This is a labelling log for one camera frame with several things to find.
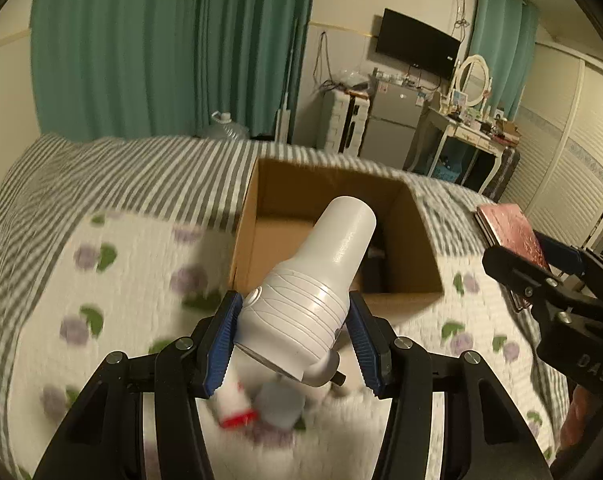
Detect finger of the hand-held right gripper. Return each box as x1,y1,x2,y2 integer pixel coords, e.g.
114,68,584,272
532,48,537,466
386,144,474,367
533,230,603,306
482,246,582,317

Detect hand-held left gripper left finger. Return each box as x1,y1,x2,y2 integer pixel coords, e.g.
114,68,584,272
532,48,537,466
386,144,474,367
33,290,245,480

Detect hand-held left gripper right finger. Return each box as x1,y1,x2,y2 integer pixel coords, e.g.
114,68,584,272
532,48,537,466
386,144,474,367
347,291,555,480

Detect red notebook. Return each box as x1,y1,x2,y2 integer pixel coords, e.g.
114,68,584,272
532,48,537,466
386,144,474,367
475,203,552,273

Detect white hair dryer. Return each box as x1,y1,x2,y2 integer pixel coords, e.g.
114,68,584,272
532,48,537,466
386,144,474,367
235,196,377,387

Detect cardboard box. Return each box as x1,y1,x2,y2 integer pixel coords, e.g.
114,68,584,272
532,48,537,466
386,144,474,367
229,157,445,328

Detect person's right forearm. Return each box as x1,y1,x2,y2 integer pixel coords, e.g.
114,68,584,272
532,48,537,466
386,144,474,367
559,382,603,468

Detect white bottle with red cap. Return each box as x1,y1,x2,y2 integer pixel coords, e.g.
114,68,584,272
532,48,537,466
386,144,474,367
214,362,260,429

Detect grey round container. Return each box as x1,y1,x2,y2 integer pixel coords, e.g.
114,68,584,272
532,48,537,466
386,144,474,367
253,379,305,432

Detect white louvered wardrobe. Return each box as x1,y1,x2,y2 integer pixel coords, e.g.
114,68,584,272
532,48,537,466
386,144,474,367
510,40,603,253

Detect white dressing table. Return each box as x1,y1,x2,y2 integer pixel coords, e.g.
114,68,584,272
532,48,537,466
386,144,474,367
405,106,523,192

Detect white oval vanity mirror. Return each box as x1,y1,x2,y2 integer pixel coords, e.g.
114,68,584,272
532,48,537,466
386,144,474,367
450,53,493,109

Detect grey refrigerator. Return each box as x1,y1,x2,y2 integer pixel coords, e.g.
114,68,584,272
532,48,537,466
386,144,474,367
358,81,426,165

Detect clear water jug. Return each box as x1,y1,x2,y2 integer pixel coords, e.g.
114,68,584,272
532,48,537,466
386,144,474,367
196,111,251,140

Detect green curtain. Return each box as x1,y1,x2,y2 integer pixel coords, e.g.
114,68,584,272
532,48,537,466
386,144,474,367
30,0,318,140
469,0,540,118

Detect white foam box stack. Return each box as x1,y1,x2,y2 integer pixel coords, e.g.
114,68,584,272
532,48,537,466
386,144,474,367
325,87,371,155

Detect black wall television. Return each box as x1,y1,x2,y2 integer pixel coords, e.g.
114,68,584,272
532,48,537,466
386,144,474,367
375,8,461,81

